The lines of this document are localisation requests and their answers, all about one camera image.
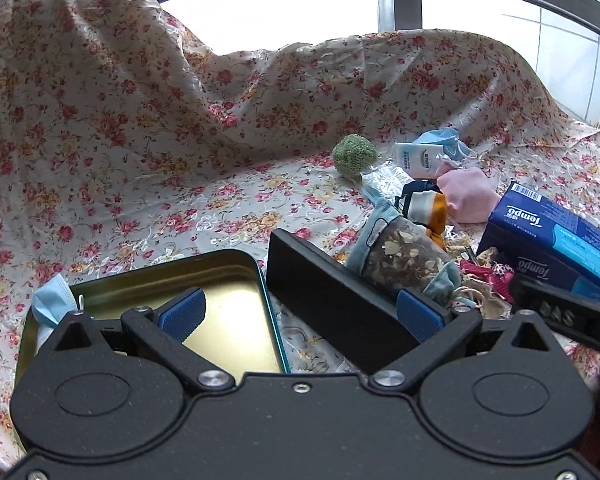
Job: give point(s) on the black flat slab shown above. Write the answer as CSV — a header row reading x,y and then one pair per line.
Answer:
x,y
330,295

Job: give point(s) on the blue face mask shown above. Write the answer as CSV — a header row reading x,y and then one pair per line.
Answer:
x,y
442,137
50,305

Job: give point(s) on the blue tissue box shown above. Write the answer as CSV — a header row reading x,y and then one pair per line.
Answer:
x,y
545,230

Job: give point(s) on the pink patterned bow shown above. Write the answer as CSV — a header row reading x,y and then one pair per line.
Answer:
x,y
485,272

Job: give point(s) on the pink velvet pouch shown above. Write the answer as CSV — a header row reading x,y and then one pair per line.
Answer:
x,y
467,197

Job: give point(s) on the gold metal tin box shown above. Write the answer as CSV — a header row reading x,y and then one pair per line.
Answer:
x,y
230,290

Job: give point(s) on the floral cloth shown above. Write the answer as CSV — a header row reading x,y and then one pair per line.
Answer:
x,y
130,160

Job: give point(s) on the beige burlap pouch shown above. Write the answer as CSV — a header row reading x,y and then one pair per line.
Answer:
x,y
480,302

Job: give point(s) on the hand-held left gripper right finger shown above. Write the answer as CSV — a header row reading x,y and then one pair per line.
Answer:
x,y
420,310

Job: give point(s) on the blue dried flower sachet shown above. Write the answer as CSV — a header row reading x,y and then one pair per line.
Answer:
x,y
405,260

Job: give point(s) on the white tissue packet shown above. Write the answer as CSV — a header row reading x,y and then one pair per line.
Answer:
x,y
417,160

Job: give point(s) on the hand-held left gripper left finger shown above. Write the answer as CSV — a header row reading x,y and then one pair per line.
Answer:
x,y
182,310

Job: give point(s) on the clear plastic wrapper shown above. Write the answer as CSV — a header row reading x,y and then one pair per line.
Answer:
x,y
387,180

